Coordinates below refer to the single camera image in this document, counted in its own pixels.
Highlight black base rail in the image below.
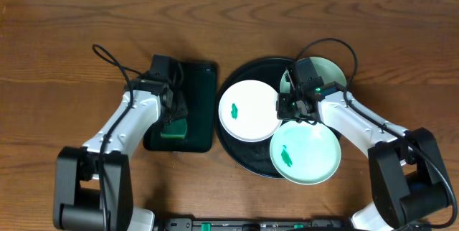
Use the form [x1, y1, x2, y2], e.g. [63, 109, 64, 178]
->
[153, 218, 354, 231]

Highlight white plate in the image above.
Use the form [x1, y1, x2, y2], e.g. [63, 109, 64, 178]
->
[218, 80, 282, 143]

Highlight round black tray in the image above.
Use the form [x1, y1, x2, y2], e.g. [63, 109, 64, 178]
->
[214, 56, 344, 180]

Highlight light green plate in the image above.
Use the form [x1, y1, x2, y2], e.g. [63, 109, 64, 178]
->
[280, 57, 347, 94]
[270, 121, 341, 185]

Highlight black rectangular tray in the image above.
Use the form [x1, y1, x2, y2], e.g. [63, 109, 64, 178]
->
[143, 62, 217, 153]

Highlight lower light green plate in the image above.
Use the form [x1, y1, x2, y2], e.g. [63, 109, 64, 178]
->
[270, 121, 341, 185]

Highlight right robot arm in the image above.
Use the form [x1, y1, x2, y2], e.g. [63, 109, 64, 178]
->
[276, 82, 458, 230]

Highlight green sponge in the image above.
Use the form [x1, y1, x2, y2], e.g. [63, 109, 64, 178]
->
[160, 118, 188, 138]

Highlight upper light green plate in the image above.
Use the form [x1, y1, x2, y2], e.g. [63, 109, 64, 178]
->
[280, 57, 347, 94]

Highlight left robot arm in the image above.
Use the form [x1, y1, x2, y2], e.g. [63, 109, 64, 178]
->
[52, 80, 187, 230]

